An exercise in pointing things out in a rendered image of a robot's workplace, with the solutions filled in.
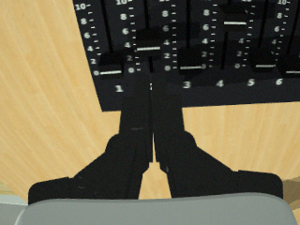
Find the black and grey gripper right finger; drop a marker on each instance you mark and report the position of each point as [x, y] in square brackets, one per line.
[194, 172]

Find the black lighting desk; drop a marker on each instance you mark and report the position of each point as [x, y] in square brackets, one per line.
[256, 36]

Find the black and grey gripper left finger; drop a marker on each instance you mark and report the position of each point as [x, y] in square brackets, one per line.
[127, 153]

